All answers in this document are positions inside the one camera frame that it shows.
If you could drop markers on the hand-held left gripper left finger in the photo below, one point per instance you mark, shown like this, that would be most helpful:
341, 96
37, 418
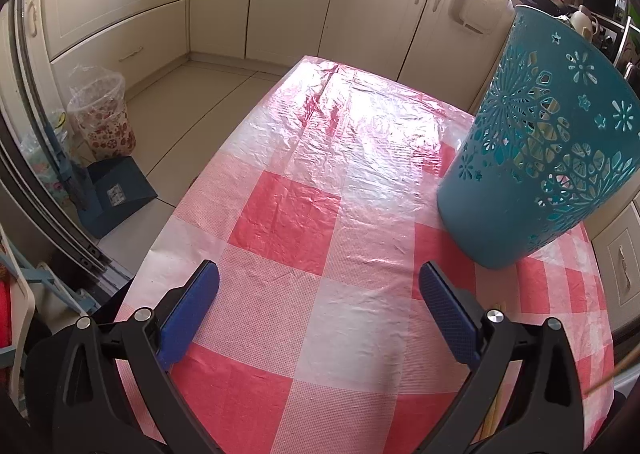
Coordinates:
190, 314

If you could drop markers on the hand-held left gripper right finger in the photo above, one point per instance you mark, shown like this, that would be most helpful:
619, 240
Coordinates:
450, 319

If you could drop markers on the teal perforated utensil holder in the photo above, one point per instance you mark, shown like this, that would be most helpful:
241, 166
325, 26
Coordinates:
480, 204

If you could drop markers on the wooden chopstick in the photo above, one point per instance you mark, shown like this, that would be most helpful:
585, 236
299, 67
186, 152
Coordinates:
495, 409
615, 371

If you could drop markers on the dark teal dustpan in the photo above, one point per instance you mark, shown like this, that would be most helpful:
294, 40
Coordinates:
120, 189

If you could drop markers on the pink checkered plastic tablecloth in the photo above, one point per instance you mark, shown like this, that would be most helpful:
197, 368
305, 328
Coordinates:
320, 194

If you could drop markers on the cream cabinet beside cart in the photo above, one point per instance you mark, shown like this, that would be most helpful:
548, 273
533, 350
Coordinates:
622, 254

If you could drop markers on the floral waste bin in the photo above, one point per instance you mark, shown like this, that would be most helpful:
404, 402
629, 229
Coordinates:
102, 121

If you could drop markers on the cream drawer cabinet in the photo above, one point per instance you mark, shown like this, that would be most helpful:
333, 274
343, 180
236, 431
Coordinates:
110, 9

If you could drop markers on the clear plastic bag on cabinet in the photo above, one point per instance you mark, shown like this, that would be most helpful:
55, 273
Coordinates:
482, 4

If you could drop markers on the white thermos jug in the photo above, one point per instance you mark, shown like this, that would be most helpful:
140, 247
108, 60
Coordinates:
581, 23

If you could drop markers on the black microwave oven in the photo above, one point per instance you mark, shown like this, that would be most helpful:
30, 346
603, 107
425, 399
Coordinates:
605, 1

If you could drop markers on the dark sliding door frame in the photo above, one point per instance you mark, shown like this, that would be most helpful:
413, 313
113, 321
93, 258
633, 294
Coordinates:
30, 184

